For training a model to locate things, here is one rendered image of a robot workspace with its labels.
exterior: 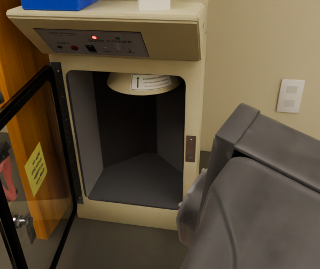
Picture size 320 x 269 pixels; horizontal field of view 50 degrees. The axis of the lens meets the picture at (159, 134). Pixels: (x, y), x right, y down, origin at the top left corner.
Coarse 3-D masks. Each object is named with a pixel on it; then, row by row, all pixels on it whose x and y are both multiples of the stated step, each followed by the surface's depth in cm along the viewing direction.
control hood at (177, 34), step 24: (24, 24) 58; (48, 24) 57; (72, 24) 56; (96, 24) 55; (120, 24) 55; (144, 24) 54; (168, 24) 53; (192, 24) 52; (48, 48) 66; (168, 48) 60; (192, 48) 59
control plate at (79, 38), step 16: (48, 32) 60; (64, 32) 59; (80, 32) 58; (96, 32) 58; (112, 32) 57; (128, 32) 56; (64, 48) 65; (80, 48) 64; (96, 48) 63; (112, 48) 63; (128, 48) 62; (144, 48) 61
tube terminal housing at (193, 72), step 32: (128, 0) 63; (192, 0) 61; (64, 64) 72; (96, 64) 71; (128, 64) 69; (160, 64) 68; (192, 64) 67; (192, 96) 70; (192, 128) 74; (160, 224) 90
